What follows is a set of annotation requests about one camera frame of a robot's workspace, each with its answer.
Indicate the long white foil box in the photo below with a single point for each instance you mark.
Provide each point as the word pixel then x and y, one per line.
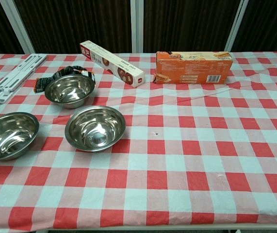
pixel 115 65

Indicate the grey partition frame post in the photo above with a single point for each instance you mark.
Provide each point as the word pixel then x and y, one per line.
pixel 137 26
pixel 17 26
pixel 236 26

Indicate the red white checked tablecloth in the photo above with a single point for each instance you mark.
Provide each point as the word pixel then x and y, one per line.
pixel 167 155

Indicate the orange biscuit box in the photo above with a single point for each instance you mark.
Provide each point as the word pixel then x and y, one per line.
pixel 191 69

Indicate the black grey striped glove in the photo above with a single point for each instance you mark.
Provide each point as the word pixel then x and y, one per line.
pixel 46 80

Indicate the white folding laptop stand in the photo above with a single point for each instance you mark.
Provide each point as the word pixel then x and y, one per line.
pixel 9 78

